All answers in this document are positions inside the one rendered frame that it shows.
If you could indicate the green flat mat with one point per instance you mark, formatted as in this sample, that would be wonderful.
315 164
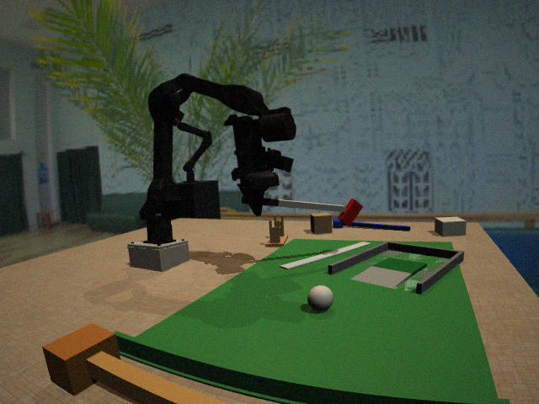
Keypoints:
371 336

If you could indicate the white flat bar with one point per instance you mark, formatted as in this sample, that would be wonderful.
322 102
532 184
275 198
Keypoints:
323 256

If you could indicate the white golf ball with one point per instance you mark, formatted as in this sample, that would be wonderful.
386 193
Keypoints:
320 298

